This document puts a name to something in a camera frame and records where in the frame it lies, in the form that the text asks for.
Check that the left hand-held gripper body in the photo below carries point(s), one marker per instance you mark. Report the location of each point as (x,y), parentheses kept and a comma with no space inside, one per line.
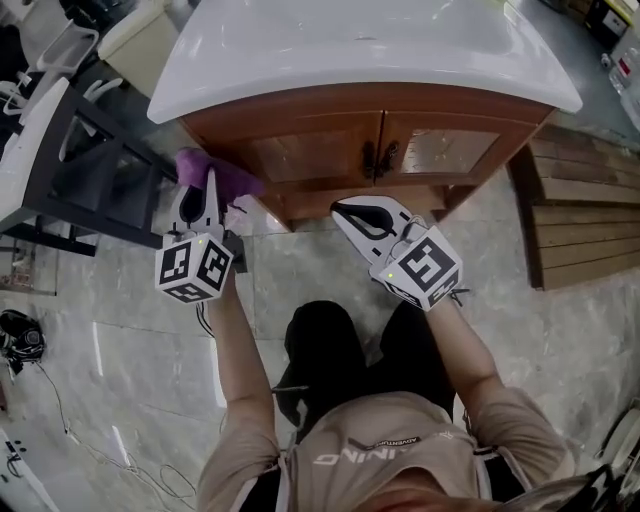
(195,270)

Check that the white panel with black marks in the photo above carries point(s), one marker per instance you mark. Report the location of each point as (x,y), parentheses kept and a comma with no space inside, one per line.
(20,475)

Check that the black round electronic device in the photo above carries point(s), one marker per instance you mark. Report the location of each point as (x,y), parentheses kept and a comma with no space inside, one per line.
(22,337)

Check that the pack of clear water bottles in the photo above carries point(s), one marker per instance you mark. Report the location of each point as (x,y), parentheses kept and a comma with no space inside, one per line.
(627,80)

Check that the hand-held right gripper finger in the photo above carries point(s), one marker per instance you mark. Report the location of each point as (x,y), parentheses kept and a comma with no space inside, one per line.
(372,245)
(390,207)

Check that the white rectangular sink top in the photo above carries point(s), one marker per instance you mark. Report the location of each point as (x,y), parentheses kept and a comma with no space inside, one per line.
(30,145)

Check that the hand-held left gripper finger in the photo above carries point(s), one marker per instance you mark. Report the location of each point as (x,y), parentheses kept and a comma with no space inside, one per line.
(212,210)
(177,220)

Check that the black bin with yellow lid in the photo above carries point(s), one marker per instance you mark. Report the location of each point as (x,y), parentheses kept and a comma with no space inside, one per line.
(607,20)

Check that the person's beige t-shirt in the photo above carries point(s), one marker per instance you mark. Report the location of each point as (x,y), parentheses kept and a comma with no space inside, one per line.
(400,450)

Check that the brown wooden vanity cabinet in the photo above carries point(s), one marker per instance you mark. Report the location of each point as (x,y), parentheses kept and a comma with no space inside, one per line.
(325,197)

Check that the purple cloth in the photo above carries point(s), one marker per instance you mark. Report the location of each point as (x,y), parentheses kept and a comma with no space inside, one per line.
(195,165)

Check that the white mesh office chair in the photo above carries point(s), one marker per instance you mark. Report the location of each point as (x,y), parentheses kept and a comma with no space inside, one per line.
(65,45)

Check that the black frame side table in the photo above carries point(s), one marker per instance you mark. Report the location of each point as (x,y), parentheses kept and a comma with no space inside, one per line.
(55,205)

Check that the cream plastic trash bin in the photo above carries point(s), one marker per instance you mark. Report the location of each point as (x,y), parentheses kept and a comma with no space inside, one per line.
(140,45)

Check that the person's left forearm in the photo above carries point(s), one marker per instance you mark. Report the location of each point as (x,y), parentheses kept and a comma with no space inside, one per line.
(235,350)

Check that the person's right forearm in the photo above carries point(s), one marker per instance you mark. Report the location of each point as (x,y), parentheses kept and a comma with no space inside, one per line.
(465,350)

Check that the person's black trousers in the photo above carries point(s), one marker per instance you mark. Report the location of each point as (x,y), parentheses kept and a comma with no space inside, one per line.
(325,350)

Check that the brown wooden cabinet door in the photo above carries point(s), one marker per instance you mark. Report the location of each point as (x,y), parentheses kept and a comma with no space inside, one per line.
(300,155)
(450,150)

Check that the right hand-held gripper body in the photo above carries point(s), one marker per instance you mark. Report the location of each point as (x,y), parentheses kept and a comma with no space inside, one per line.
(425,265)

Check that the slatted wooden platform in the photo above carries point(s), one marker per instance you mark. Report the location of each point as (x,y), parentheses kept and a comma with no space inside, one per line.
(585,215)

